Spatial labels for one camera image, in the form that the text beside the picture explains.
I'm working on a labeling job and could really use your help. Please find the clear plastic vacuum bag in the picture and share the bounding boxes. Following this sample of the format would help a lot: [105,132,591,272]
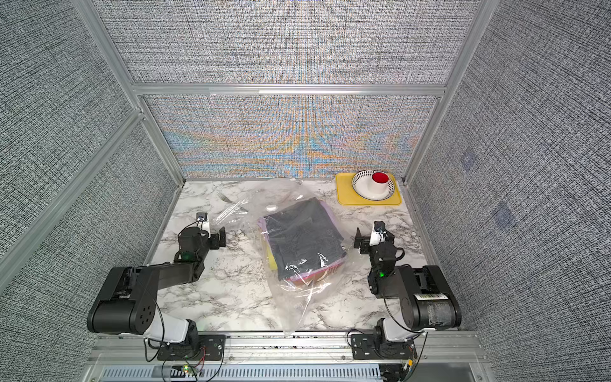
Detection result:
[214,178,359,334]

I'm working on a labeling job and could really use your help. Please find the black trousers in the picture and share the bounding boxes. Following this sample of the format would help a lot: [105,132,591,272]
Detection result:
[263,196,345,282]

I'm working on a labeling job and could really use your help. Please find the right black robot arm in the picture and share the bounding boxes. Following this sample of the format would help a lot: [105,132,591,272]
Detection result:
[354,221,462,345]

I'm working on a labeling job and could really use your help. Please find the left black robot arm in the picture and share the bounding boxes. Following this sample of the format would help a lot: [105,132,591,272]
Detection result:
[87,225,226,351]

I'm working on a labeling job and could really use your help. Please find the yellow plastic tray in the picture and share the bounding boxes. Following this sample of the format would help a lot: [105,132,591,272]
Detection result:
[335,173,402,206]

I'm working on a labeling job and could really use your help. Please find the colourful folded clothes stack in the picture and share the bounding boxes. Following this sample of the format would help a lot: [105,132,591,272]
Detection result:
[257,200,348,288]

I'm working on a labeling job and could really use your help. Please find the white cup red inside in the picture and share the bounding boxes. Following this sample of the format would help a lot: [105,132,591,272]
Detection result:
[369,172,391,194]

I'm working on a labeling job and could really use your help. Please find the white patterned bowl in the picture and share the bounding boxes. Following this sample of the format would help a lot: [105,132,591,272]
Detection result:
[352,170,395,202]

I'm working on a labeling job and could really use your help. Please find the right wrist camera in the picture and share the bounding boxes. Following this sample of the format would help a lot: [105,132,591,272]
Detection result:
[369,221,386,246]

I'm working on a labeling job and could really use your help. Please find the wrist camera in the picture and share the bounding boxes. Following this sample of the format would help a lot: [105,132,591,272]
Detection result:
[369,221,386,246]
[196,213,211,234]

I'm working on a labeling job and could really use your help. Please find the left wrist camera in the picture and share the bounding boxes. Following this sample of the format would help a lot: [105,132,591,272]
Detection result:
[196,213,211,234]

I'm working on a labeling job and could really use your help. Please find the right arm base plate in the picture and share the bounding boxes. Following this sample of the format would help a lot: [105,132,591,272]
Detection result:
[347,331,418,361]

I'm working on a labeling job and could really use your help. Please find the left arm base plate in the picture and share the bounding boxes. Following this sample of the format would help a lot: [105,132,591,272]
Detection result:
[157,334,227,363]

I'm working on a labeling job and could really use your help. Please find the white slotted cable duct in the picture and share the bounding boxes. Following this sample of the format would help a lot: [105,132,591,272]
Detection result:
[99,364,383,381]

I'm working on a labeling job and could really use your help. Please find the aluminium front rail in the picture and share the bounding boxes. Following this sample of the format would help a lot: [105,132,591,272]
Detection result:
[86,329,490,366]

